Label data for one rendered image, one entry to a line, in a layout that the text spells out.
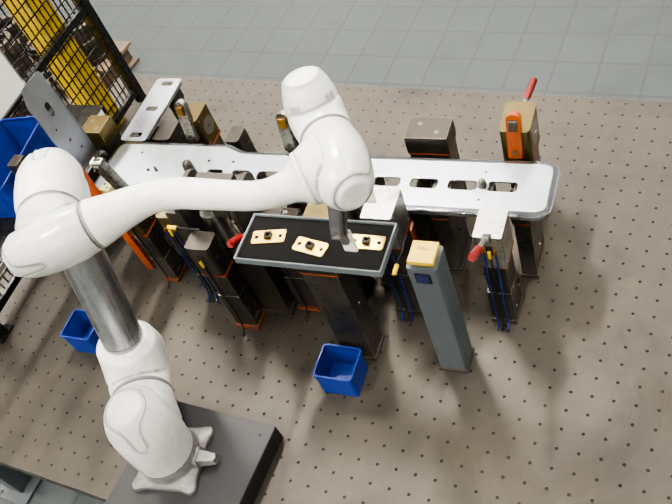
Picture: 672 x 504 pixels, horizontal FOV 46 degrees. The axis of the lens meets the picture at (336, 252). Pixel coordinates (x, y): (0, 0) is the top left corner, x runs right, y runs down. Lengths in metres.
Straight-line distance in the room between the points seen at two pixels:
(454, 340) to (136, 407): 0.76
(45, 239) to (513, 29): 3.00
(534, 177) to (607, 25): 2.11
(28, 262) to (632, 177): 1.63
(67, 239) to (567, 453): 1.19
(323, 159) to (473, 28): 2.92
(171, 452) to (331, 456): 0.39
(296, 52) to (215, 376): 2.49
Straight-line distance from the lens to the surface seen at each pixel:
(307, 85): 1.43
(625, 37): 4.00
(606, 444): 1.97
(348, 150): 1.34
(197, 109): 2.53
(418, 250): 1.74
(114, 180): 2.30
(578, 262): 2.24
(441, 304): 1.82
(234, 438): 2.11
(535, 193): 2.00
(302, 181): 1.35
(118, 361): 2.03
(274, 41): 4.57
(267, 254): 1.85
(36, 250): 1.57
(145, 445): 1.96
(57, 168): 1.69
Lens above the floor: 2.50
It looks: 48 degrees down
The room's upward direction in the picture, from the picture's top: 24 degrees counter-clockwise
